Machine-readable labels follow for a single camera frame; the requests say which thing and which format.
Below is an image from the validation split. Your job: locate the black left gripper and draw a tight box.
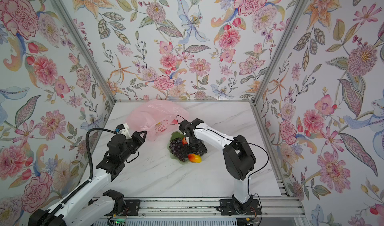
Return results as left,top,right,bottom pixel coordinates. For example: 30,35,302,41
120,130,149,163

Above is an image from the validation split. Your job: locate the yellow red mango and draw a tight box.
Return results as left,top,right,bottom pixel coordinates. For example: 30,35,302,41
188,154,202,163

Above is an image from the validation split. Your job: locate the pink plastic bag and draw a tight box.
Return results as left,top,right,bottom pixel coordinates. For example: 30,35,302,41
125,100,189,142

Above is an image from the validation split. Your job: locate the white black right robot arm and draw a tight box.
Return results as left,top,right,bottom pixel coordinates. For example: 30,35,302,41
179,119,257,213

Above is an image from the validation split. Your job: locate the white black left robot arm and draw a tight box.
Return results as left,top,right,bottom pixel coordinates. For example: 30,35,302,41
28,125,147,226

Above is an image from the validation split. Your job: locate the purple grape bunch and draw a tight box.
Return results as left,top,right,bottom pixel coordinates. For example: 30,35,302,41
169,139,188,162

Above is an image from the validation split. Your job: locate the green plastic fruit plate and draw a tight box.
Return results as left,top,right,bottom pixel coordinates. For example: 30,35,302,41
167,132,208,164

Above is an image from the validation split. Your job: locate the green grape leaf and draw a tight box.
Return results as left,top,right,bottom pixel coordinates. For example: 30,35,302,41
171,132,185,141

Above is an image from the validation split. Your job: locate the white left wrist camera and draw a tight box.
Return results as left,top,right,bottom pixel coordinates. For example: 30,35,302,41
115,123,132,139

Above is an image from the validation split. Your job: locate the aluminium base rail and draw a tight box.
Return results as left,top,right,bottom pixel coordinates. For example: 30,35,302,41
89,196,305,219

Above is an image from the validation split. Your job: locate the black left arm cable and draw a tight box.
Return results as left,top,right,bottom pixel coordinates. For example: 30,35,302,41
37,127,119,226

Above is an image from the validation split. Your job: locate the aluminium corner post left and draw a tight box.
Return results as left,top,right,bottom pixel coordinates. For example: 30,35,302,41
41,0,117,104

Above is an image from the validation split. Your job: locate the aluminium corner post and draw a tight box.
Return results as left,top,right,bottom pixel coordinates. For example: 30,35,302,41
253,0,309,106
41,0,117,104

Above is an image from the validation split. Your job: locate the aluminium corner post right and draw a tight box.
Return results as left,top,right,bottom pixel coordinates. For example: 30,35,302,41
253,0,309,106

